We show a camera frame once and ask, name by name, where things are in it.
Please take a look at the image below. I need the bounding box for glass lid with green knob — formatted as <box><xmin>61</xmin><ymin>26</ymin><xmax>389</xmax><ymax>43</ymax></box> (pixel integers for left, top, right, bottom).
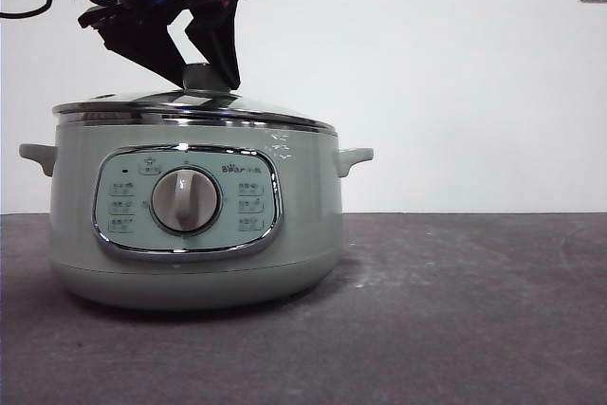
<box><xmin>51</xmin><ymin>63</ymin><xmax>339</xmax><ymax>135</ymax></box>

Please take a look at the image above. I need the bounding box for pale green electric cooking pot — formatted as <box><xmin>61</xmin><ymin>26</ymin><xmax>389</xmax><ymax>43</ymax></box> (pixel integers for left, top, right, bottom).
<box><xmin>18</xmin><ymin>122</ymin><xmax>375</xmax><ymax>312</ymax></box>

